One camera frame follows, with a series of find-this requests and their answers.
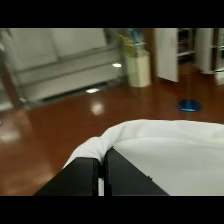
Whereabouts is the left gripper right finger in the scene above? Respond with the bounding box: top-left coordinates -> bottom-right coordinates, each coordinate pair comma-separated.
102,146 -> 170,197

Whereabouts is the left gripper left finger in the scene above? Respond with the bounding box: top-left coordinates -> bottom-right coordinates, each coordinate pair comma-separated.
34,157 -> 101,197

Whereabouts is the white shirt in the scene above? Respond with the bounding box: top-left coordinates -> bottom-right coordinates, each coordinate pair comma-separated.
62,118 -> 224,197

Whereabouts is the blue-based pole stand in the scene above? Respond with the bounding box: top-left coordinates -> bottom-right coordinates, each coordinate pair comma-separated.
176,63 -> 202,113

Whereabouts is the cream cylindrical bin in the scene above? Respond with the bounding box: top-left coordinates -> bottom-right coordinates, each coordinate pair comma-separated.
123,49 -> 152,89

